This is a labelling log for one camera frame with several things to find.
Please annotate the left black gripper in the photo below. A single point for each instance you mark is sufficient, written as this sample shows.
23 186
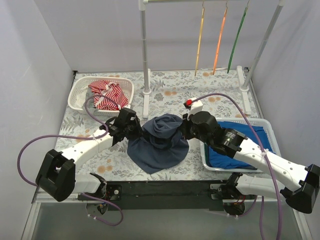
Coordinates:
136 129

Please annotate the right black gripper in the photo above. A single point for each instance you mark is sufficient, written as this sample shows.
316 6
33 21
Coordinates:
186 127

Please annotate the navy blue tank top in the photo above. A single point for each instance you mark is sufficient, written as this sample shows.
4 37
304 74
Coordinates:
162 145

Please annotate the yellow velvet hanger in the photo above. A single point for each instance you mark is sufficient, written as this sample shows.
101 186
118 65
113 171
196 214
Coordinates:
199 39

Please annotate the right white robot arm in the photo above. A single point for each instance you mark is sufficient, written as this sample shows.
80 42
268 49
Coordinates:
298 185

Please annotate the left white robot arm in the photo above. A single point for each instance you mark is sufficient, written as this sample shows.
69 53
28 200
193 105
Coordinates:
57 175

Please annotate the green velvet hanger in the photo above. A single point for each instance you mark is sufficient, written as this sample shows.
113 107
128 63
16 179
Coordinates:
237 36

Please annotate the orange velvet hanger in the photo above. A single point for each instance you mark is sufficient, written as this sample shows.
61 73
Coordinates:
216 57

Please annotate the floral table mat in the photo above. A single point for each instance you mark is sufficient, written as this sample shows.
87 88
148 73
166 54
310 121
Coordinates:
169 91

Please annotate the green garment in basket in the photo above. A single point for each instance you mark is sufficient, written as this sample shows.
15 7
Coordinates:
206 154

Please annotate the white right laundry basket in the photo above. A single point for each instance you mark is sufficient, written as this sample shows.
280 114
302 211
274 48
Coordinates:
254 122

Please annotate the white laundry basket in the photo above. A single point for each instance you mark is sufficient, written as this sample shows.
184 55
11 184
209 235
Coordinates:
76 97
254 122

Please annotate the red white striped garment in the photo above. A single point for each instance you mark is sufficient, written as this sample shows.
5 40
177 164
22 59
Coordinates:
108 95

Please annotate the blue folded shirt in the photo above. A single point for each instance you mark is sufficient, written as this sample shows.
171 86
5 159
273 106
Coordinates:
224 162

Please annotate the grey garment in basket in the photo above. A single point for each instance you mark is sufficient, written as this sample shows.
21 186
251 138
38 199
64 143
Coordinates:
88 100

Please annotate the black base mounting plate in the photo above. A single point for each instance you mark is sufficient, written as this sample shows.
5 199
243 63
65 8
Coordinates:
212 195

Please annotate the white left laundry basket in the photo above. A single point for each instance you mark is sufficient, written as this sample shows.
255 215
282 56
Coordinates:
76 97

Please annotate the white metal clothes rack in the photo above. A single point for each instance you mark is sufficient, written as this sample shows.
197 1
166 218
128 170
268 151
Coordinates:
242 81

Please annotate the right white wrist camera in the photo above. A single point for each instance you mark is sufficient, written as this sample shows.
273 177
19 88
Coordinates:
194 106

